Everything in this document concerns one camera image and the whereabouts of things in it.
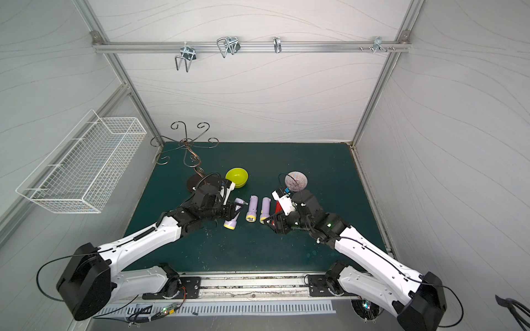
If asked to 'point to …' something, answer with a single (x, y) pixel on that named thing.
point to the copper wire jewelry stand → (190, 159)
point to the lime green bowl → (238, 176)
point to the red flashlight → (278, 207)
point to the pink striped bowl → (296, 181)
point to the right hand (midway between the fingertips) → (270, 217)
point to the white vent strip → (156, 310)
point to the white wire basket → (83, 173)
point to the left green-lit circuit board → (169, 309)
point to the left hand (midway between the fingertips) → (241, 206)
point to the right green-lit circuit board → (366, 304)
